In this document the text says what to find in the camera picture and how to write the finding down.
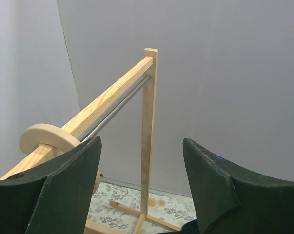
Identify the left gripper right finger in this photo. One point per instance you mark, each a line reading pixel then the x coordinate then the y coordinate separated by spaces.
pixel 230 199

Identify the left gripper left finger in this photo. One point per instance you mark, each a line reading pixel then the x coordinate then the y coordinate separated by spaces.
pixel 53 197

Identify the cream hanger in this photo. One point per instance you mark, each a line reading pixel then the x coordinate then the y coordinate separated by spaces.
pixel 50 135

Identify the navy tank top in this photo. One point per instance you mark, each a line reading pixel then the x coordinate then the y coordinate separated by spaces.
pixel 190 227

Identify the wooden clothes rack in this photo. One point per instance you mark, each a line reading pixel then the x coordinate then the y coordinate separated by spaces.
pixel 89 121

